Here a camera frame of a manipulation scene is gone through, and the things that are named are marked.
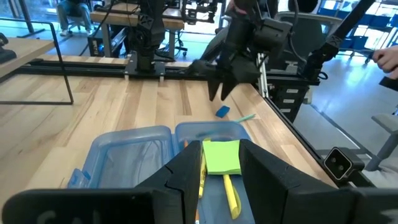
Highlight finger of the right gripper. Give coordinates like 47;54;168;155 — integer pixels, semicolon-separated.
207;76;223;102
220;76;239;101

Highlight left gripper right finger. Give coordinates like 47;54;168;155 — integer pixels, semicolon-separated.
238;139;398;224

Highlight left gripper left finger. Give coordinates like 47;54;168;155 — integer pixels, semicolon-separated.
1;140;203;224

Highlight blue eraser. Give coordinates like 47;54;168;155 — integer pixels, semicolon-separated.
215;105;231;119

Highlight teal pencil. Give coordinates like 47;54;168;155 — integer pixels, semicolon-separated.
195;113;257;139

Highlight yellow highlighter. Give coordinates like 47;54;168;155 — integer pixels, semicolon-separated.
222;174;243;221

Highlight green sticky note pad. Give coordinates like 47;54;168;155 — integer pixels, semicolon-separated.
202;139;243;176

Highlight blue plastic pencil case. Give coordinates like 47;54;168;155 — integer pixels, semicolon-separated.
67;120;254;224

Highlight black drawer unit white labels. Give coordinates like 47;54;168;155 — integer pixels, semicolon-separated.
265;77;313;123

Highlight black grey office chair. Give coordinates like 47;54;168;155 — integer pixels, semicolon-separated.
272;11;343;74

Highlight wooden background table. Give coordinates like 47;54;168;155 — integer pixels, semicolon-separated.
90;1;186;58

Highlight blue storage bins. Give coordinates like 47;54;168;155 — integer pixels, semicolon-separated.
317;0;398;52

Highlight person's hand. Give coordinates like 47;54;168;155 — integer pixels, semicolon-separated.
371;45;398;80

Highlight black held object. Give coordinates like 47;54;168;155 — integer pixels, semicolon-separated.
378;75;398;92

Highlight person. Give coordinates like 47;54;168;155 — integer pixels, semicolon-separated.
55;0;95;37

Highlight wooden shelf riser black legs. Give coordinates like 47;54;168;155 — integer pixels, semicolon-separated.
0;18;75;106

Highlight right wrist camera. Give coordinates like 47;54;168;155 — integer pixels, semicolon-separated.
252;16;294;54

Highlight table-level camera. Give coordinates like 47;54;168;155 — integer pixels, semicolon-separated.
323;146;366;182

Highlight black aluminium frame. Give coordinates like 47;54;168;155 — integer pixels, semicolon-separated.
14;0;379;94

